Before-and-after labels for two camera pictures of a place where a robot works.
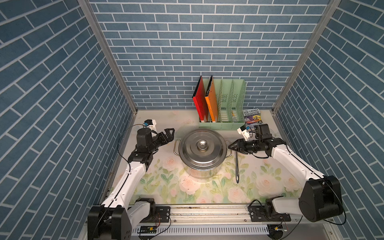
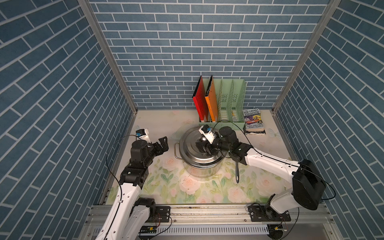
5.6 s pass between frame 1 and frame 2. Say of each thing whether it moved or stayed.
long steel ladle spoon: stayed
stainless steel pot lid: stayed
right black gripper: moved
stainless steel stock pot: stayed
